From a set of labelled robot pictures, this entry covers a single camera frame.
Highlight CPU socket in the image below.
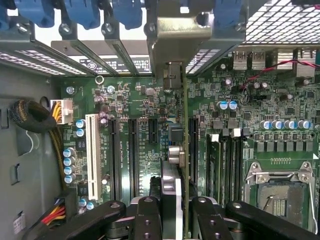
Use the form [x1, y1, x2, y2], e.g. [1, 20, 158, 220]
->
[246, 161, 319, 235]

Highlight white expansion slot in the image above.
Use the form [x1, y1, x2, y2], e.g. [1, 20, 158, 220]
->
[85, 113, 102, 201]

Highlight short black expansion slot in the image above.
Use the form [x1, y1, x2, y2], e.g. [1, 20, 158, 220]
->
[148, 117, 159, 145]

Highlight green motherboard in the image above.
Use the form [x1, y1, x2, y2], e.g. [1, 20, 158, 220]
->
[59, 48, 320, 227]

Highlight open black PC case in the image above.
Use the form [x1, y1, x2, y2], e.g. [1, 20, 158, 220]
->
[0, 0, 320, 240]

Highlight white power connector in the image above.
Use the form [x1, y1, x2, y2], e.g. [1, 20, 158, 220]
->
[49, 98, 74, 125]

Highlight silver USB port block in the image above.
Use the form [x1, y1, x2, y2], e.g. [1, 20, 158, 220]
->
[232, 50, 266, 71]

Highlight red yellow power wires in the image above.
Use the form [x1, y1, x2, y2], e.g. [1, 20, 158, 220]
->
[39, 197, 67, 227]

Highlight black braided wire bundle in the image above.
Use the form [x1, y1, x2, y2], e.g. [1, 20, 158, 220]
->
[9, 99, 67, 191]

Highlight red black fan wire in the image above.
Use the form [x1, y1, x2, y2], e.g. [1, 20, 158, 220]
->
[239, 58, 320, 88]

